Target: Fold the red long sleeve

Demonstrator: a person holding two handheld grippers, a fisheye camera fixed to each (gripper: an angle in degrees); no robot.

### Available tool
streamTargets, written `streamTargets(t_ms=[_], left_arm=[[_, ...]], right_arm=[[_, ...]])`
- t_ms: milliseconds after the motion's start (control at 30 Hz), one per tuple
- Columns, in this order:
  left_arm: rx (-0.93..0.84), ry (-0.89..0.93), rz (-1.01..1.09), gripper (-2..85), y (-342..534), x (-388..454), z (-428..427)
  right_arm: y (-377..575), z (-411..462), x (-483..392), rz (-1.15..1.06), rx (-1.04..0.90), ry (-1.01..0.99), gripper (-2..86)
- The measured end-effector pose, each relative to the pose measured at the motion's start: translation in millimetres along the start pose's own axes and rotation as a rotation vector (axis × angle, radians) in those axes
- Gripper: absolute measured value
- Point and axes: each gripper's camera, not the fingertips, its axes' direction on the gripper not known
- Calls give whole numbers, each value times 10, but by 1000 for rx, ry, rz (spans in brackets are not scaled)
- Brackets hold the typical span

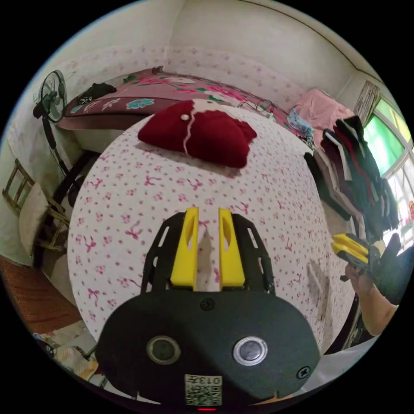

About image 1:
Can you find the black standing fan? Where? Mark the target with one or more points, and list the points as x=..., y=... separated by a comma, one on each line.
x=53, y=97

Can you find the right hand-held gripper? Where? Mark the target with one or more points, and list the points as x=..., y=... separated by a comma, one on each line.
x=386, y=271

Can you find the blue floral cloth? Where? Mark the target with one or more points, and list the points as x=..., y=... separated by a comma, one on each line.
x=299, y=123

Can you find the pink blanket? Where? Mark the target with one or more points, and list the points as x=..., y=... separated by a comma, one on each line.
x=323, y=110

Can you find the window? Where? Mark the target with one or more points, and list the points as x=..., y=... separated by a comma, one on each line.
x=386, y=145

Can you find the person's right hand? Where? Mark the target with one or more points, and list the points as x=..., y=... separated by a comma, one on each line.
x=360, y=279

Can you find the bed with floral maroon quilt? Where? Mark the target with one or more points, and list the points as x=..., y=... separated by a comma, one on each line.
x=152, y=93

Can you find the bed with dotted pink sheet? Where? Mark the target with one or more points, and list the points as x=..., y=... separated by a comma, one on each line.
x=155, y=207

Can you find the black garment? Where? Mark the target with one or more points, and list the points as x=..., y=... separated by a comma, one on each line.
x=98, y=90

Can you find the red sweater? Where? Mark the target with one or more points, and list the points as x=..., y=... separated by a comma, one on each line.
x=210, y=136

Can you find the person's body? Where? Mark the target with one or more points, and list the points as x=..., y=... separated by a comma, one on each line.
x=343, y=365

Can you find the wooden chair with cushion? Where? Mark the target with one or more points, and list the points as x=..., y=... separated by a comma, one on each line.
x=34, y=210

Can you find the person's right forearm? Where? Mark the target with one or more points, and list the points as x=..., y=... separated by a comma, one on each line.
x=376, y=313

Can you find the patterned curtain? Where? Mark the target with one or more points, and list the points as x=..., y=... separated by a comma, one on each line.
x=367, y=100

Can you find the pile of clothes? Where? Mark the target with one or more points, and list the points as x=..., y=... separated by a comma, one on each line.
x=355, y=171

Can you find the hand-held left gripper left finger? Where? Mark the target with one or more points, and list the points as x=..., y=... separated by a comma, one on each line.
x=183, y=255

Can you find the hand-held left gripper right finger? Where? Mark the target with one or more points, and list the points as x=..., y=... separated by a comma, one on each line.
x=231, y=258

